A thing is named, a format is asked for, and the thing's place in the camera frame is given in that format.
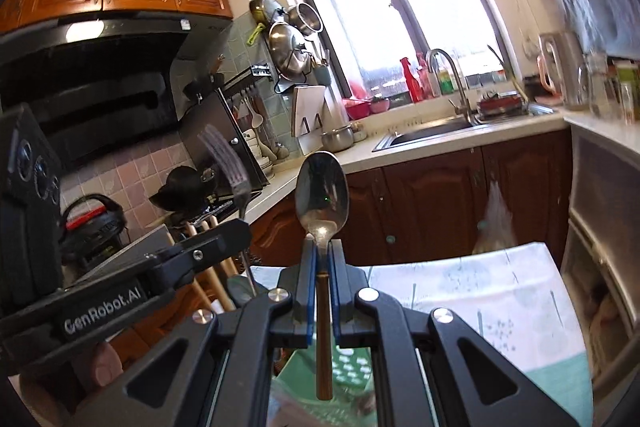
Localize glass pitcher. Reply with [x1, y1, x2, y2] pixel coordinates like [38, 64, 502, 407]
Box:
[585, 52, 616, 118]

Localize black gas stove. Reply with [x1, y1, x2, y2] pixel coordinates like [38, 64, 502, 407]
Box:
[200, 187, 264, 214]

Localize red pot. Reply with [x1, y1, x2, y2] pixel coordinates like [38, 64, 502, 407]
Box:
[476, 92, 524, 120]

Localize steel faucet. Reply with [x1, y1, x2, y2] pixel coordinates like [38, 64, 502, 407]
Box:
[425, 48, 474, 128]

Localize grey disinfection cabinet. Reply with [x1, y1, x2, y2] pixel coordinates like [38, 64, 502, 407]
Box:
[560, 122, 640, 413]

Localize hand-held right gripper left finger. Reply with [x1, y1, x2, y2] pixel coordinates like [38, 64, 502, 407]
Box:
[75, 241, 317, 427]

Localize person's left hand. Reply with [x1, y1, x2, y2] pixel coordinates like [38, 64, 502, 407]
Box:
[75, 341, 126, 400]

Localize hanging steel lid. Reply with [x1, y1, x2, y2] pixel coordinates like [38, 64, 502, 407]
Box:
[267, 22, 309, 80]

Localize hanging steel saucepan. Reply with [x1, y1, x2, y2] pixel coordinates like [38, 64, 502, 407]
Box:
[285, 2, 324, 38]

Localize steel kettle with pink handle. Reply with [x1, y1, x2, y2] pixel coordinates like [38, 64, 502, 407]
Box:
[537, 31, 590, 110]

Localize black wok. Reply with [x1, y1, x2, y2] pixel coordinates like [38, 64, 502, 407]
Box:
[150, 166, 221, 212]

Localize row of condiment bottles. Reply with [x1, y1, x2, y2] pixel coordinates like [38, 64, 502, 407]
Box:
[607, 57, 640, 126]

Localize steel fork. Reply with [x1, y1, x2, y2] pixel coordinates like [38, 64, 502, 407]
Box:
[197, 129, 260, 298]

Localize steel spoon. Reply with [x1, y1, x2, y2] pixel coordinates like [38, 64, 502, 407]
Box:
[295, 152, 351, 402]

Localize steel sink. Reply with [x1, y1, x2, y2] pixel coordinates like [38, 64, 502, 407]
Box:
[372, 104, 556, 152]

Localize brown wooden base cabinets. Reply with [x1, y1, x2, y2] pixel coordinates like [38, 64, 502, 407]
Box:
[107, 129, 573, 358]

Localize window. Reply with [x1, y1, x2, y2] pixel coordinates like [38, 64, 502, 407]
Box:
[285, 0, 516, 102]

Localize large pink bowl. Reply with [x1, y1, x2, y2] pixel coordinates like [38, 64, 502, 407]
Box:
[345, 99, 372, 120]

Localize green dish soap bottle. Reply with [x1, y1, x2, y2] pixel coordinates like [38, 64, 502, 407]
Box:
[432, 62, 456, 97]

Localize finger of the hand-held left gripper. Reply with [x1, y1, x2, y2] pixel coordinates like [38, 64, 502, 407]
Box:
[144, 219, 253, 304]

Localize red spray bottle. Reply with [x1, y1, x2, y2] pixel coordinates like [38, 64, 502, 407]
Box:
[400, 57, 424, 104]

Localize white cutting board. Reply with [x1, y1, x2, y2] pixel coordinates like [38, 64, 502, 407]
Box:
[291, 86, 329, 139]

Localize black upright splash board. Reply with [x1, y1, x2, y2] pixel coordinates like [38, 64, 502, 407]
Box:
[180, 89, 271, 202]

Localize white plastic bag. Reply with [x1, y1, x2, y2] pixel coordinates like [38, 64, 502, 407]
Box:
[472, 179, 519, 253]

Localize green plant stalk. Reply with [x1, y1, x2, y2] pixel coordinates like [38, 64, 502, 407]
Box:
[487, 44, 526, 100]

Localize white hanging ladle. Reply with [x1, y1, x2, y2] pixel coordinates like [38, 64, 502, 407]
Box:
[245, 99, 265, 128]

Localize steel pot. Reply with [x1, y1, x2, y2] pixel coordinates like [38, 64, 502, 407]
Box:
[320, 125, 356, 153]

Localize row of small jars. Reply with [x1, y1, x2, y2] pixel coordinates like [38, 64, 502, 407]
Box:
[465, 70, 506, 88]

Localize pink soap bottle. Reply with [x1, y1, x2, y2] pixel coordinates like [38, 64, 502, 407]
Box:
[417, 54, 434, 100]

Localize metal wall rack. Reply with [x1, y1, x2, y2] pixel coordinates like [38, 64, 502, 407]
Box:
[220, 64, 274, 90]

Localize stack of white bowls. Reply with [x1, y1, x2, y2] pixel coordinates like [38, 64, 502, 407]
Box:
[245, 129, 274, 173]

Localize black range hood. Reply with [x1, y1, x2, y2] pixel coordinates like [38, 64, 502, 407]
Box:
[0, 17, 233, 168]

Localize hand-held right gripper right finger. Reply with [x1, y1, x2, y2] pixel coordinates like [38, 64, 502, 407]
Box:
[330, 241, 581, 427]

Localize stainless steel splash guard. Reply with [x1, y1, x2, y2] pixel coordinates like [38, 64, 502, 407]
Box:
[75, 224, 173, 283]

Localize green plastic utensil holder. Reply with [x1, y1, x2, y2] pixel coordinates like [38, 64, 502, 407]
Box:
[227, 274, 378, 427]

